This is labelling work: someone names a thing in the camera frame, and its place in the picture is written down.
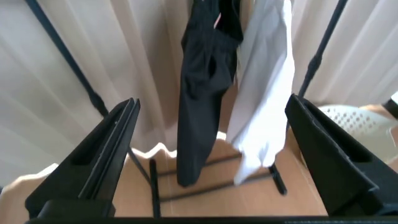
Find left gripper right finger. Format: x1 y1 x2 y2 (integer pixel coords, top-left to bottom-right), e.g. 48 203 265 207
285 94 398 216

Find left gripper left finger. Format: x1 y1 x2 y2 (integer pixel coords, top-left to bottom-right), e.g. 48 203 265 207
24 98 141 218

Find white garment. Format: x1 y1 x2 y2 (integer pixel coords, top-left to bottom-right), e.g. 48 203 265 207
226 0 295 187

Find black shorts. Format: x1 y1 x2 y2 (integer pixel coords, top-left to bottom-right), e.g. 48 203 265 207
176 0 244 187

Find white laundry basket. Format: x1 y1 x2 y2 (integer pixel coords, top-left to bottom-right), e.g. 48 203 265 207
318 105 398 165

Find black clothes rack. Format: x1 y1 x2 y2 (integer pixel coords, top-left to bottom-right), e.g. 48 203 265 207
24 0 348 218

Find white curtain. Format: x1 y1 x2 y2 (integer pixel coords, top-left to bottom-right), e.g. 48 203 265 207
0 0 398 187

